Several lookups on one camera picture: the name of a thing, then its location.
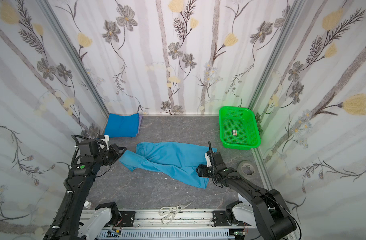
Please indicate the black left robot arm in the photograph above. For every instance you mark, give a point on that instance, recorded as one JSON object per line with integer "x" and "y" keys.
{"x": 89, "y": 156}

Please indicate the white slotted cable duct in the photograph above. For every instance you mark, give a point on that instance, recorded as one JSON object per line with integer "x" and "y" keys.
{"x": 169, "y": 234}

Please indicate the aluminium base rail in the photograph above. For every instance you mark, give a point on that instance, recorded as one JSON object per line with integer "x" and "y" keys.
{"x": 188, "y": 224}

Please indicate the white handled scissors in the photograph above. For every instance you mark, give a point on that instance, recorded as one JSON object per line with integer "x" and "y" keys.
{"x": 171, "y": 211}

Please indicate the roll of tape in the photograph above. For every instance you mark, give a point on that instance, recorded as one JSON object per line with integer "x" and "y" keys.
{"x": 246, "y": 169}

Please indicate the light blue t shirt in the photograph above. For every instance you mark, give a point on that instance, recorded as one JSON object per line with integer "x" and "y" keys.
{"x": 176, "y": 160}

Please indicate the folded lilac t shirt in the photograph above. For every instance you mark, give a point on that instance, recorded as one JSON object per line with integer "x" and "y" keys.
{"x": 140, "y": 122}

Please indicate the small white capped bottle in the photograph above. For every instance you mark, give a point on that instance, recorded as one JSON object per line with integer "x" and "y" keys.
{"x": 87, "y": 205}

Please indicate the folded blue t shirt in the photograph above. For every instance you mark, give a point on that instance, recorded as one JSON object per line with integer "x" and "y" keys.
{"x": 123, "y": 126}

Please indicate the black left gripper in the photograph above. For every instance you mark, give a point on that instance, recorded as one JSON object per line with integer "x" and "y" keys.
{"x": 113, "y": 153}

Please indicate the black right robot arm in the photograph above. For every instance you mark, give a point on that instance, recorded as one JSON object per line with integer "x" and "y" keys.
{"x": 272, "y": 217}

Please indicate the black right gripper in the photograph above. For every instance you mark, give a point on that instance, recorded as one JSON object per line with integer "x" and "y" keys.
{"x": 205, "y": 170}

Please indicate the green plastic basket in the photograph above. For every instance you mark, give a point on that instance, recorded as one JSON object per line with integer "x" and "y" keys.
{"x": 243, "y": 120}

